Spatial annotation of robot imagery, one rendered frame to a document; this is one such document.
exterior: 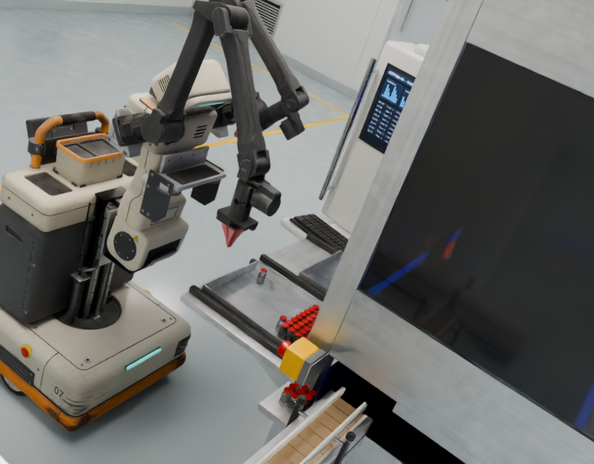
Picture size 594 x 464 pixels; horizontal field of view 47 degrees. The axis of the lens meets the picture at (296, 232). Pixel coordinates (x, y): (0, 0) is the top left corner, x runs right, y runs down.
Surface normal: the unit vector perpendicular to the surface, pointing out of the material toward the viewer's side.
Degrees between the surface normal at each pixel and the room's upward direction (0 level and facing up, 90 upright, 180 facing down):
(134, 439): 0
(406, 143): 90
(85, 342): 0
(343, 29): 90
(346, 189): 90
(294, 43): 90
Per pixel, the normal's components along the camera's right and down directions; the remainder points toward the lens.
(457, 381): -0.54, 0.23
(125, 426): 0.31, -0.84
